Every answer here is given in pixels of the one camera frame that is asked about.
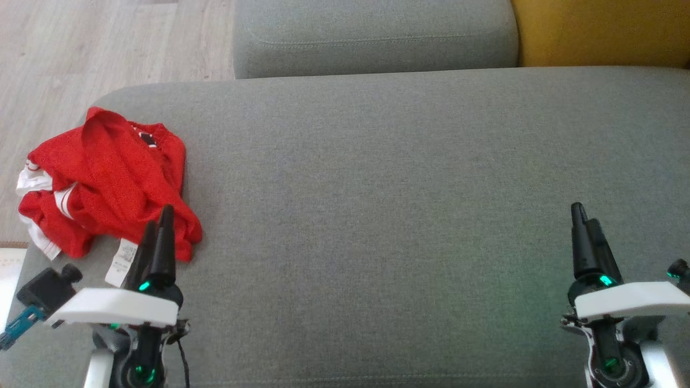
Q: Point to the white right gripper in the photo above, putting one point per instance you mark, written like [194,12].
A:
[630,299]

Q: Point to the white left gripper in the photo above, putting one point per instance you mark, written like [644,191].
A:
[118,307]

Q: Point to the red Bulls 23 shorts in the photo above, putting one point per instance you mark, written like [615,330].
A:
[124,172]

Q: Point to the red Bulls 23 jersey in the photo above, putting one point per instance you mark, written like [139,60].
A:
[43,215]

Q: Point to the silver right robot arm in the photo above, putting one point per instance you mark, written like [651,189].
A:
[660,366]

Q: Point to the large grey sofa chaise cushion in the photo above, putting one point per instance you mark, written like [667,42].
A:
[377,215]

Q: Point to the yellow sofa backrest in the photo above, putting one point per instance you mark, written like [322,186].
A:
[604,29]

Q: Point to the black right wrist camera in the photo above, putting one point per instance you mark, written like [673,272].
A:
[680,269]

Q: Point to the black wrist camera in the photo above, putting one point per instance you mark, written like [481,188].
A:
[46,291]
[680,269]

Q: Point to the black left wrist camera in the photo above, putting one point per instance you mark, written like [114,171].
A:
[46,291]

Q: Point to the blue left camera plug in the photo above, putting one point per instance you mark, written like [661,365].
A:
[19,326]

